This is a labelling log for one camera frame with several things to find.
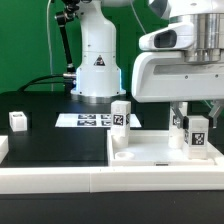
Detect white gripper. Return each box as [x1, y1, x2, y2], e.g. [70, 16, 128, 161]
[131, 22, 224, 129]

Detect white square table top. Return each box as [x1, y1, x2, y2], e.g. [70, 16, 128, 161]
[107, 130, 224, 166]

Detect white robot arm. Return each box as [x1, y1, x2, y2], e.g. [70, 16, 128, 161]
[66, 0, 224, 128]

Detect white marker sheet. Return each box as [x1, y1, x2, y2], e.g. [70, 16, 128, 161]
[54, 113, 143, 128]

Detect white U-shaped fence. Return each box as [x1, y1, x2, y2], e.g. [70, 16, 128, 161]
[0, 134, 224, 195]

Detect black cables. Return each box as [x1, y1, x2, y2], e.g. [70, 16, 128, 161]
[18, 73, 73, 92]

